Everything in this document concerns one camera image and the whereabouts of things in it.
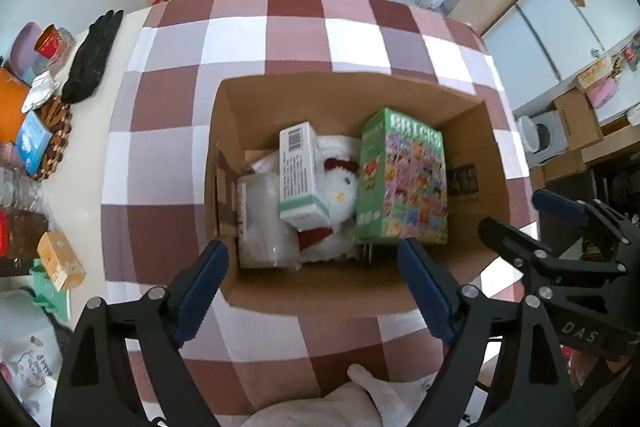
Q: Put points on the cardboard box with print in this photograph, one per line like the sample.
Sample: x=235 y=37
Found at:
x=575 y=117

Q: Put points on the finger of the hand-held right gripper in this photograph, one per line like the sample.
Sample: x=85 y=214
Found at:
x=510 y=239
x=560 y=204

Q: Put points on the brown woven trivet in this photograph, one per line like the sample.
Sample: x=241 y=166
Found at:
x=57 y=132

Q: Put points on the grey round-window appliance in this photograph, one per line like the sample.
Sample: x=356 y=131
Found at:
x=552 y=134

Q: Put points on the purple bowl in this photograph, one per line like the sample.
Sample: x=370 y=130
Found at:
x=22 y=47

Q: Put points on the black glove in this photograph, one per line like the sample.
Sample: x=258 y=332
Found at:
x=90 y=57

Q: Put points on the green colourful picture box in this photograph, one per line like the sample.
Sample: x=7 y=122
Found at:
x=400 y=187

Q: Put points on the white refrigerator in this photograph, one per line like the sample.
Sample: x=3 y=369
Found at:
x=540 y=37

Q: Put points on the dark jar with red lid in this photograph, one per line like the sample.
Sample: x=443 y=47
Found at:
x=22 y=237

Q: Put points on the blue tissue packet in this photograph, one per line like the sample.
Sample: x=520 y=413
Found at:
x=32 y=142

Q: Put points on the yellow snack packet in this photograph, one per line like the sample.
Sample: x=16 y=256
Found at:
x=592 y=72

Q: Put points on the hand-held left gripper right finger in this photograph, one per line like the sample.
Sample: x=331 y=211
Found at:
x=425 y=292

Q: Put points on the white printed plastic bag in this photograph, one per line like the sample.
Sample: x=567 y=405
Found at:
x=30 y=357

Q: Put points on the clear plastic bottle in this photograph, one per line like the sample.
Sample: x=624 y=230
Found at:
x=17 y=187

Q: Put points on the white teal carton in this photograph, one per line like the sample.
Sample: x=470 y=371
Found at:
x=300 y=177

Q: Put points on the clear plastic packet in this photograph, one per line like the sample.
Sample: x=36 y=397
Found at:
x=260 y=222

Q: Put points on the large patterned white bin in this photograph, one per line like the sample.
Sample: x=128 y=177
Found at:
x=527 y=137

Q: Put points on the orange box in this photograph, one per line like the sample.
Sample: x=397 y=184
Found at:
x=12 y=112

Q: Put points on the pink bag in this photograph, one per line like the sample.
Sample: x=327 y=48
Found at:
x=605 y=92

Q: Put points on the dark wooden cabinet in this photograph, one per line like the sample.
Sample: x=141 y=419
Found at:
x=612 y=187

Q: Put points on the person's fluffy white clothing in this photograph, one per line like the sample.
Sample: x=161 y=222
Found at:
x=360 y=402

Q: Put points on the red white checked tablecloth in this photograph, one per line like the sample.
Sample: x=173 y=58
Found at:
x=165 y=147

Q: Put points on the green paper packet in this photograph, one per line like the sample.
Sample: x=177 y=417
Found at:
x=50 y=294

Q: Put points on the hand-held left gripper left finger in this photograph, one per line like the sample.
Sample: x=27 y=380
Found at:
x=200 y=297

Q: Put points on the small tan carton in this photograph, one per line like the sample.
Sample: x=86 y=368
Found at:
x=60 y=259

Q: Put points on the white knit cloth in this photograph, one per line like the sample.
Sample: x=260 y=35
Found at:
x=39 y=93

